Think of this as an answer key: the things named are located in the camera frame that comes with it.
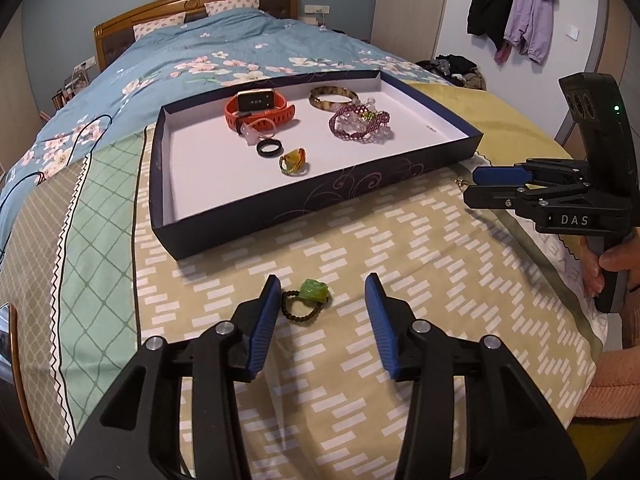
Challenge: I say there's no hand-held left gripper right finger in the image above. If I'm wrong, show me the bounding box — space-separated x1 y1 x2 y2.
364 272 586 480

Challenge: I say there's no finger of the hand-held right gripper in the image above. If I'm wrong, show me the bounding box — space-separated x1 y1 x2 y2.
462 184 592 218
472 158 590 187

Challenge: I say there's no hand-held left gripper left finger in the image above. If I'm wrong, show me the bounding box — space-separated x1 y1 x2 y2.
59 274 282 480

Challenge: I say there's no beaded bracelet with green stone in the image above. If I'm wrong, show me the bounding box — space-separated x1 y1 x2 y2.
281 280 332 322

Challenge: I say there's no dark blue box lid tray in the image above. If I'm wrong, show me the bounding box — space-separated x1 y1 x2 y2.
150 69 485 261

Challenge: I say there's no maroon beaded bracelet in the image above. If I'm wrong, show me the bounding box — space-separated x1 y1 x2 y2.
328 104 388 144

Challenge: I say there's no yellow orange hair tie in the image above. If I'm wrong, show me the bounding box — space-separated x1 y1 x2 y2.
279 148 308 177

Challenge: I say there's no pink hair tie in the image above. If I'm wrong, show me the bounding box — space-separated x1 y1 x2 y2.
240 116 277 147

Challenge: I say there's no person's right forearm pink sleeve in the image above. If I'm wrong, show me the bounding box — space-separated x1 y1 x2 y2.
572 347 640 418

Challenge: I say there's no person's right hand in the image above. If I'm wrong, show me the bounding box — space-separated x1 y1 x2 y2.
580 232 640 303

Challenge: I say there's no yellow blanket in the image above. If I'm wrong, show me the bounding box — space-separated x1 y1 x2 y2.
405 80 608 361

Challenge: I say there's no beige dash-patterned mat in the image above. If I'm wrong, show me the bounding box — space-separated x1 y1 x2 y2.
132 125 601 480

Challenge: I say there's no dark pile of clothes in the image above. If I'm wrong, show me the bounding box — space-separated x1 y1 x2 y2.
415 54 487 92

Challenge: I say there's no purple hanging jacket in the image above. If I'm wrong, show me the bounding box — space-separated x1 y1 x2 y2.
502 0 558 64

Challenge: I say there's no black hanging jacket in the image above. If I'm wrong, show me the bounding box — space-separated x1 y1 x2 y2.
466 0 518 51

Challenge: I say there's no green lattice blanket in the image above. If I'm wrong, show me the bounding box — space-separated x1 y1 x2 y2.
0 130 151 461

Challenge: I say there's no tortoiseshell bangle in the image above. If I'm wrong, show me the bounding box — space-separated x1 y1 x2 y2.
308 86 360 110

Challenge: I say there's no orange smartwatch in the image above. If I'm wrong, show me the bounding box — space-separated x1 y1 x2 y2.
224 89 296 133

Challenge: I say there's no smartphone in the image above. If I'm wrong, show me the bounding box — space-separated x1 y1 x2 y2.
0 302 13 376

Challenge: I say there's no blue floral duvet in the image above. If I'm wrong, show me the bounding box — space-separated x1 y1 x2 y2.
0 10 451 241

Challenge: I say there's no cluttered nightstand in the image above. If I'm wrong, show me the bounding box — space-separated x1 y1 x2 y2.
50 67 92 111

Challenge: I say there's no white dotted pillow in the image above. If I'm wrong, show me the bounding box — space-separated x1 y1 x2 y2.
204 0 262 17
134 14 187 41

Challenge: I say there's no wooden bed headboard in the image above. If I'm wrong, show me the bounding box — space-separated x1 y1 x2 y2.
94 0 300 72

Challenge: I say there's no black cable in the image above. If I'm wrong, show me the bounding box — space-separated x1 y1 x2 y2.
0 115 112 261

